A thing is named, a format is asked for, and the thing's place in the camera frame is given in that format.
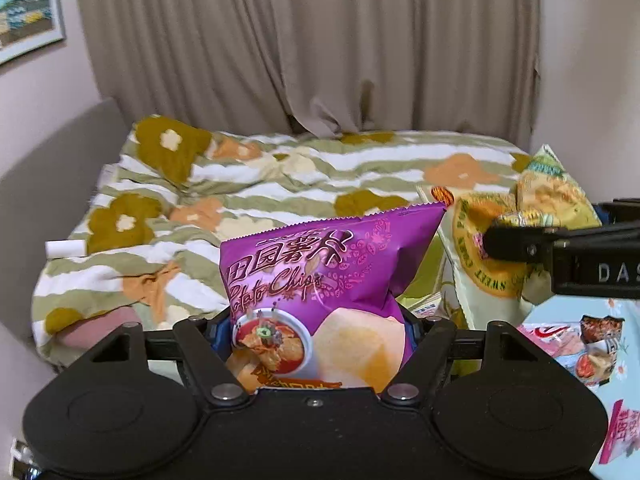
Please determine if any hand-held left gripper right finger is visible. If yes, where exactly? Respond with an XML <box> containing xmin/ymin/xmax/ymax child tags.
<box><xmin>380</xmin><ymin>310</ymin><xmax>566</xmax><ymax>408</ymax></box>

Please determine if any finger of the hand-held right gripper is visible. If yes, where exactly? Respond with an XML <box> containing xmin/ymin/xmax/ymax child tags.
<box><xmin>595</xmin><ymin>200</ymin><xmax>640</xmax><ymax>227</ymax></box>
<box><xmin>482</xmin><ymin>225</ymin><xmax>561</xmax><ymax>263</ymax></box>

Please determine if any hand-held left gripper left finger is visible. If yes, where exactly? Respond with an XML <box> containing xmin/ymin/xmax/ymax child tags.
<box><xmin>65</xmin><ymin>310</ymin><xmax>251</xmax><ymax>408</ymax></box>

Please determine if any pale yellow corn snack bag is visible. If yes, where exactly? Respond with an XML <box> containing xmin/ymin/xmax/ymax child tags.
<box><xmin>417</xmin><ymin>144</ymin><xmax>603</xmax><ymax>332</ymax></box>

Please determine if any yellow-green cardboard box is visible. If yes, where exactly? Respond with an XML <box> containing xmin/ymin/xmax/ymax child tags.
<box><xmin>395</xmin><ymin>247</ymin><xmax>468</xmax><ymax>331</ymax></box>

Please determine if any purple potato chip bag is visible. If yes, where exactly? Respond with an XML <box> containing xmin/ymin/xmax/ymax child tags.
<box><xmin>219</xmin><ymin>201</ymin><xmax>447</xmax><ymax>393</ymax></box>

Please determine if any pink food picture snack bag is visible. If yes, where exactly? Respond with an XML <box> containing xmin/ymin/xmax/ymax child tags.
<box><xmin>519</xmin><ymin>314</ymin><xmax>626</xmax><ymax>387</ymax></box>

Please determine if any pink pillow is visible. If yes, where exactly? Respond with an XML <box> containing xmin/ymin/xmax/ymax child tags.
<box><xmin>62</xmin><ymin>307</ymin><xmax>143</xmax><ymax>351</ymax></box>

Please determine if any pink and white snack bag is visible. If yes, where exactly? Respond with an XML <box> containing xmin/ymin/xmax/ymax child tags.
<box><xmin>600</xmin><ymin>399</ymin><xmax>640</xmax><ymax>466</ymax></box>

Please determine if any white paper roll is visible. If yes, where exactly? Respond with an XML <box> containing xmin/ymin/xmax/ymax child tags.
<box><xmin>45</xmin><ymin>240</ymin><xmax>87</xmax><ymax>259</ymax></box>

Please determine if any floral striped blanket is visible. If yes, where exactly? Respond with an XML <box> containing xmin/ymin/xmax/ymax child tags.
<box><xmin>31</xmin><ymin>115</ymin><xmax>533</xmax><ymax>366</ymax></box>

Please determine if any grey bed headboard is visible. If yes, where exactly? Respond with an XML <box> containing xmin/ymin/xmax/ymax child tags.
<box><xmin>0</xmin><ymin>97</ymin><xmax>126</xmax><ymax>341</ymax></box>

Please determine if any beige curtain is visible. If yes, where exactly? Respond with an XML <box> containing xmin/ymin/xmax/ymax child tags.
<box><xmin>74</xmin><ymin>0</ymin><xmax>543</xmax><ymax>141</ymax></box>

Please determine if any framed wall poster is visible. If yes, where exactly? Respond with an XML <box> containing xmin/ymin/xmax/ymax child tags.
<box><xmin>0</xmin><ymin>0</ymin><xmax>67</xmax><ymax>66</ymax></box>

